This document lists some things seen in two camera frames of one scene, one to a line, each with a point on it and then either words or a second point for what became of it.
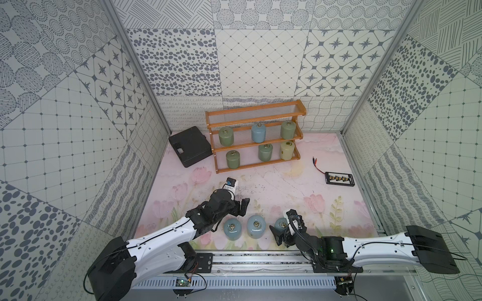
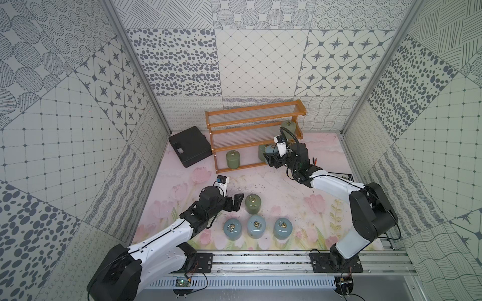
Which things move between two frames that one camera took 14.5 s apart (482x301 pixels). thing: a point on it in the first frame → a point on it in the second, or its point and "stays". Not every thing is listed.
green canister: x=226 y=135 → x=253 y=204
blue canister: x=256 y=226 stays
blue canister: x=280 y=224 stays
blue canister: x=232 y=229 stays
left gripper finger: x=244 y=204 → x=230 y=205
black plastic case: x=191 y=146 stays
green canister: x=233 y=158 stays
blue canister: x=258 y=132 → x=270 y=148
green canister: x=288 y=130 stays
